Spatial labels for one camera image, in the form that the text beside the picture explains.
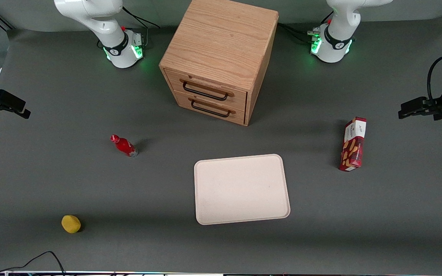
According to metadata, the red cookie box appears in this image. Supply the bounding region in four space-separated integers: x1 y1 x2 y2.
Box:
339 117 367 172

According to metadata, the beige rectangular tray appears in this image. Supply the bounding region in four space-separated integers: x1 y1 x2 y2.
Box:
194 154 291 225

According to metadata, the red plastic bottle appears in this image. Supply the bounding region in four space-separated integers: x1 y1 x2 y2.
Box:
110 134 139 158

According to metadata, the wooden drawer front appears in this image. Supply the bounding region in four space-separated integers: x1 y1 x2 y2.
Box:
175 90 247 126
165 69 248 112

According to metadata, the wooden two-drawer cabinet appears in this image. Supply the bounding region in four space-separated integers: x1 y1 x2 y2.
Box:
159 0 279 127

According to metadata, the black arm base cable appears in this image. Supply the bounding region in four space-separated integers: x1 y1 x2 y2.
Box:
122 6 161 30
278 22 322 46

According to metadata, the thin black cable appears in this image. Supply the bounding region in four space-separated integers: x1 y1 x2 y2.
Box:
0 251 66 276

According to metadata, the black metal drawer handle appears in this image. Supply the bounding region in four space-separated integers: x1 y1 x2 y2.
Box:
180 79 234 102
188 98 236 118

